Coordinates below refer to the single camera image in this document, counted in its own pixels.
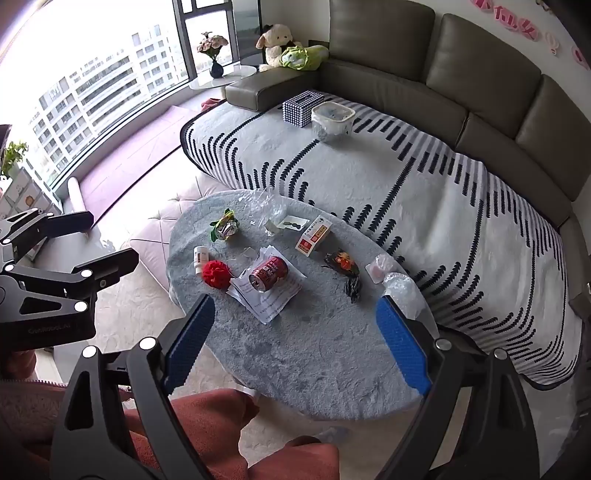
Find clear plastic container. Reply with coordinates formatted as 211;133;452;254
311;102;356;145

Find red drink can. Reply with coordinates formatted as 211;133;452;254
248;256;289;293

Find clear plastic bag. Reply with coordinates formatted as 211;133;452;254
382;272;428;319
240;189;289;232

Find large window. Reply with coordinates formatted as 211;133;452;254
0;0;264;185

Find pink packet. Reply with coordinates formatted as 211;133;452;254
366;255;402;284

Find pink wall letter decorations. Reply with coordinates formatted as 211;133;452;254
471;0;591;70

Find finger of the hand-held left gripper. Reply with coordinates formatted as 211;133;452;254
0;248;140;325
0;209;94;264

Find red pompom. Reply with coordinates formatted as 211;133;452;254
202;260;233;291

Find white sock foot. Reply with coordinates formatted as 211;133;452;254
247;435;343;480

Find round white side table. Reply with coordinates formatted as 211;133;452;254
188;65;257;100

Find checkered tissue box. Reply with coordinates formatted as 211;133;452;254
281;91;325;127

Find white storage drawers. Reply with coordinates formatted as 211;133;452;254
0;166;63;217

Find white teddy bear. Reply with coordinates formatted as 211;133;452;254
256;23;305;72

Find green plush cabbage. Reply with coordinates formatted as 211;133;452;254
279;45;330;71

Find green potted plant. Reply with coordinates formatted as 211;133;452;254
2;141;28;178

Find rolled pale mat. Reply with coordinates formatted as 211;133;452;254
67;176;93;217

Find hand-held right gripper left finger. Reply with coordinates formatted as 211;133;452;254
48;294;217;480

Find green yellow wrapper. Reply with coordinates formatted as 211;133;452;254
210;209;241;242

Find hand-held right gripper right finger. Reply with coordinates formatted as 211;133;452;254
375;295;541;480

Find printed paper sheets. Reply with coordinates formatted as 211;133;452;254
229;246;307;325

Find flower bouquet in dark vase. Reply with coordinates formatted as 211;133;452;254
196;31;230;79

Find person's left forearm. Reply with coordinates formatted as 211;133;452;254
0;351;139;480

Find dark colourful wrapper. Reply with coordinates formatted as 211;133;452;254
323;249;361;304

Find pink tufted ottoman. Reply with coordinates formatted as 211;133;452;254
129;175;232;305

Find white card with green print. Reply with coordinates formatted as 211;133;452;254
265;215;311;236

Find grey fluffy table cover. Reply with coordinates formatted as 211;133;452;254
165;189;439;422

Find person's left leg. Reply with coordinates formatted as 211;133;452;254
122;387;260;480

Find purple window seat cushion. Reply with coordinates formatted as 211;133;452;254
74;105;185;217

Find red and white box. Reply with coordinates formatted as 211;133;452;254
295;215;333;254

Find grey leather sofa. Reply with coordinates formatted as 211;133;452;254
225;0;591;319

